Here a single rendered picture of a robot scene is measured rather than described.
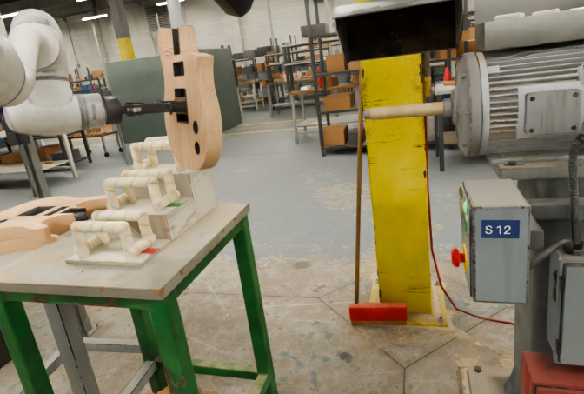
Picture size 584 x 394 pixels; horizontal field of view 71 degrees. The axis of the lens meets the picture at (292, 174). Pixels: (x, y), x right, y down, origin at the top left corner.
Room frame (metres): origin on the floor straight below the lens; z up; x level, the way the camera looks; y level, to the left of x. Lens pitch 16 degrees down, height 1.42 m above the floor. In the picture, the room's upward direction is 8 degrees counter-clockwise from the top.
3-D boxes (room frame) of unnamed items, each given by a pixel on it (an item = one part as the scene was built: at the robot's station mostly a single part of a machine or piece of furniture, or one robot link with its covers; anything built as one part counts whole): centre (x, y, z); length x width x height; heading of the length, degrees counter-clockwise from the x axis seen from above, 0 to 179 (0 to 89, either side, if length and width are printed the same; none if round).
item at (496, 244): (0.75, -0.46, 0.99); 0.24 x 0.21 x 0.26; 72
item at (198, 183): (1.42, 0.44, 1.02); 0.27 x 0.15 x 0.17; 72
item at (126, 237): (1.06, 0.48, 0.99); 0.03 x 0.03 x 0.09
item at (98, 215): (1.17, 0.53, 1.04); 0.20 x 0.03 x 0.03; 71
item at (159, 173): (1.32, 0.48, 1.12); 0.20 x 0.03 x 0.03; 71
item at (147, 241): (1.10, 0.46, 0.96); 0.11 x 0.03 x 0.03; 162
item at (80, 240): (1.12, 0.64, 0.99); 0.03 x 0.03 x 0.09
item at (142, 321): (1.57, 0.74, 0.45); 0.05 x 0.05 x 0.90; 72
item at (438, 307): (2.03, -0.56, 0.02); 0.40 x 0.40 x 0.02; 72
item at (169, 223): (1.28, 0.49, 0.98); 0.27 x 0.16 x 0.09; 72
